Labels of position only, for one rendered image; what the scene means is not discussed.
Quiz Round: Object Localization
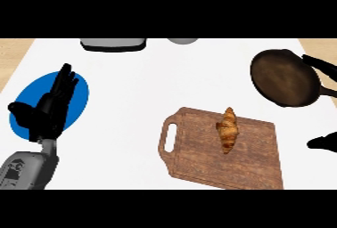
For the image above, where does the golden brown croissant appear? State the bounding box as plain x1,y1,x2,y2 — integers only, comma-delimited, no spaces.
215,106,242,155

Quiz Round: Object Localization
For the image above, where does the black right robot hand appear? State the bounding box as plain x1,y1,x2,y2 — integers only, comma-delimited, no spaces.
302,53,337,153

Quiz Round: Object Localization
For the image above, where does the grey round object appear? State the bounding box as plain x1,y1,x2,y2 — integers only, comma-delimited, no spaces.
166,38,200,45

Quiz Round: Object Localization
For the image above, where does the dark brown frying pan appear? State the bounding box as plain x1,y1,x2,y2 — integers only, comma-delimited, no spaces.
249,48,337,109

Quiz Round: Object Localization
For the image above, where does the blue oval placemat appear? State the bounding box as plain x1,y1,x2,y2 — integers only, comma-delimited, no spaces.
8,70,91,143

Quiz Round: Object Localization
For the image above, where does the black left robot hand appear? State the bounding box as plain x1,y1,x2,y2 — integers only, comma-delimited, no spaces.
7,62,80,143

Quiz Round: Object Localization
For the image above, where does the grey and black appliance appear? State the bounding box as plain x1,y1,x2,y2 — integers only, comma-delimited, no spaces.
79,38,148,53

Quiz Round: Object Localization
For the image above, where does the brown wooden cutting board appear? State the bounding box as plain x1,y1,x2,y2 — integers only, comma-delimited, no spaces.
157,106,286,191

